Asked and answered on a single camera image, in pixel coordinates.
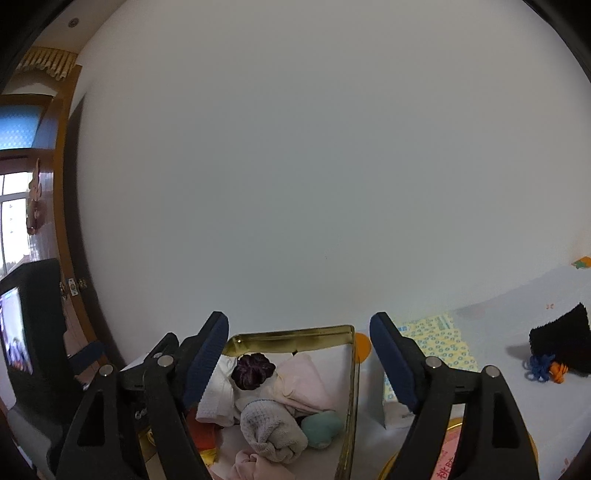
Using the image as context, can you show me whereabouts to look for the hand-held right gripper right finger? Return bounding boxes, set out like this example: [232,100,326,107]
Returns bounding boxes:
[369,311,541,480]

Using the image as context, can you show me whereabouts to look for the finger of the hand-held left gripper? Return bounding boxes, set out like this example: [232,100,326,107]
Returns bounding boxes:
[118,331,182,462]
[68,342,108,377]

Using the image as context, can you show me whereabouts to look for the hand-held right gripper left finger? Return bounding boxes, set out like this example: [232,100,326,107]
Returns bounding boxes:
[48,311,230,480]

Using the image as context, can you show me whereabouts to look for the gold rectangular tin box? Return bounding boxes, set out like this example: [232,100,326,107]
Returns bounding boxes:
[203,324,357,480]

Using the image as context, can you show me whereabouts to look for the grey white sock bundle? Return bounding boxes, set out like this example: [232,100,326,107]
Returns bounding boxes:
[239,399,308,465]

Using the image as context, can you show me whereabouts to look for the teal sock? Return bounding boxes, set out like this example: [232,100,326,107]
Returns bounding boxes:
[302,412,345,450]

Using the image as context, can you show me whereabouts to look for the white waffle cloth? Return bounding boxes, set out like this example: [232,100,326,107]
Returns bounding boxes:
[196,354,242,428]

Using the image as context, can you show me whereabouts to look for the dark purple scrunchie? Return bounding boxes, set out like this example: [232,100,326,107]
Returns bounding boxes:
[230,353,277,392]

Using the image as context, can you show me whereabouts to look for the yellow patterned tissue box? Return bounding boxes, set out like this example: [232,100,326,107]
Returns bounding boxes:
[382,313,482,429]

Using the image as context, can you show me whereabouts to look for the red cloth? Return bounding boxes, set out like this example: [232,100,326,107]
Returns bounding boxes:
[186,410,219,452]

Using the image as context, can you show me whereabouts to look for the round gold tin lid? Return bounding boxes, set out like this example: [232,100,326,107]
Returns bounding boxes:
[378,416,539,480]

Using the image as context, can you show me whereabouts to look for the light pink crumpled cloth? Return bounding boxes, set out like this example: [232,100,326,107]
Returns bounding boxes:
[209,450,279,480]

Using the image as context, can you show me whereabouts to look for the wooden door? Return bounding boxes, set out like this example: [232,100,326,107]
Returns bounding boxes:
[28,64,127,388]

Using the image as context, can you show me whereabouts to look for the hanging door decoration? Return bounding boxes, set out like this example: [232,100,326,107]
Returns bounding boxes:
[25,157,45,237]

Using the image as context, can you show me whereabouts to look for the black fuzzy cloth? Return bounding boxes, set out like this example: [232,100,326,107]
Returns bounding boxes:
[528,302,591,373]

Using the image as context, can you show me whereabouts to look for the yellow curtain valance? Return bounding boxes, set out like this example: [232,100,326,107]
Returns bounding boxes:
[16,46,79,82]

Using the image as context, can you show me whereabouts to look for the brass door handle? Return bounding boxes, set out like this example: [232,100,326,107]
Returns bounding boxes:
[60,277,89,297]

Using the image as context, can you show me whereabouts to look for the window with brown frame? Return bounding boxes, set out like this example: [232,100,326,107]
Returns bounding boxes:
[0,95,55,282]

